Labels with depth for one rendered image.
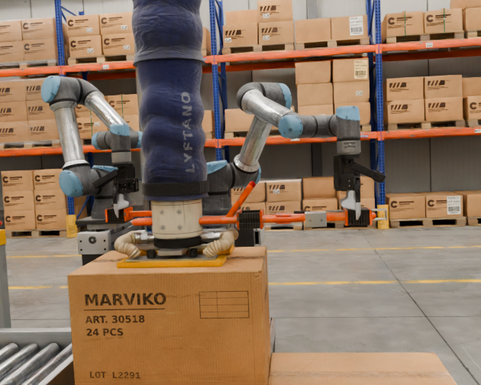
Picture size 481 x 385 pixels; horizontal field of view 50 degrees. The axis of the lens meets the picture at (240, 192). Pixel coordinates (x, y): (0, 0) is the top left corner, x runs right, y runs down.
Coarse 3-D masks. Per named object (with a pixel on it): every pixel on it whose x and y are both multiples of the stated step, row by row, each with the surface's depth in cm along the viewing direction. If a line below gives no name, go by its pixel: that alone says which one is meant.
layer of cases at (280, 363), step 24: (288, 360) 188; (312, 360) 187; (336, 360) 186; (360, 360) 185; (384, 360) 184; (408, 360) 183; (432, 360) 182; (288, 384) 168; (312, 384) 167; (336, 384) 166; (360, 384) 166; (384, 384) 165; (408, 384) 164; (432, 384) 163; (456, 384) 163
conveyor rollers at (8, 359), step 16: (0, 352) 207; (16, 352) 217; (32, 352) 212; (48, 352) 207; (64, 352) 204; (0, 368) 191; (16, 368) 200; (32, 368) 194; (48, 368) 190; (0, 384) 176; (16, 384) 183; (32, 384) 177
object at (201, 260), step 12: (192, 252) 166; (120, 264) 166; (132, 264) 165; (144, 264) 165; (156, 264) 164; (168, 264) 164; (180, 264) 163; (192, 264) 163; (204, 264) 162; (216, 264) 162
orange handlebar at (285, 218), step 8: (136, 216) 205; (208, 216) 177; (216, 216) 177; (224, 216) 176; (264, 216) 171; (272, 216) 171; (280, 216) 170; (288, 216) 170; (296, 216) 169; (304, 216) 169; (328, 216) 168; (336, 216) 168; (344, 216) 167; (136, 224) 176; (144, 224) 175; (152, 224) 175; (200, 224) 174; (208, 224) 174
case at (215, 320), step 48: (96, 288) 160; (144, 288) 158; (192, 288) 157; (240, 288) 156; (96, 336) 161; (144, 336) 159; (192, 336) 158; (240, 336) 157; (96, 384) 162; (144, 384) 160; (192, 384) 159; (240, 384) 158
